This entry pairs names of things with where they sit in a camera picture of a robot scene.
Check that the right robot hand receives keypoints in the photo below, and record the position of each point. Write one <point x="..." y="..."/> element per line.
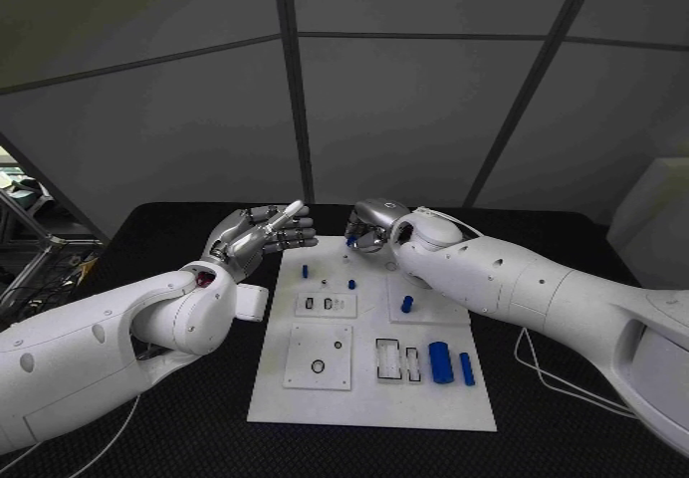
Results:
<point x="376" y="220"/>

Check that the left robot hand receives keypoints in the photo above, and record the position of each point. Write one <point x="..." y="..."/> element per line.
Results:
<point x="252" y="239"/>

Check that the blue part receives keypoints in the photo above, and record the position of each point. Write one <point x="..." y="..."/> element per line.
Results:
<point x="352" y="241"/>

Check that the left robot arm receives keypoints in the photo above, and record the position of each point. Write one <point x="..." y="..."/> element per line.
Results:
<point x="81" y="347"/>

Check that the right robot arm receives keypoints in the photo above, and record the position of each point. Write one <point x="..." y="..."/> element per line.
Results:
<point x="538" y="295"/>

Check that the white task board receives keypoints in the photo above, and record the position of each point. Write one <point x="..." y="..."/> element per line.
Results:
<point x="371" y="354"/>

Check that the short blue cylinder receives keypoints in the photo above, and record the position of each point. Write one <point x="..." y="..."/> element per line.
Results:
<point x="407" y="304"/>

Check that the large blue cylinder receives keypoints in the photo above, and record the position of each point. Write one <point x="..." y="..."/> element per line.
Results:
<point x="441" y="362"/>

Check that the metal equipment rack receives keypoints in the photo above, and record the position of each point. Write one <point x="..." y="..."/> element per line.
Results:
<point x="38" y="254"/>

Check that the long thin blue cylinder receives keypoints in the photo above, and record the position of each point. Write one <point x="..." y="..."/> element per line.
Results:
<point x="467" y="369"/>

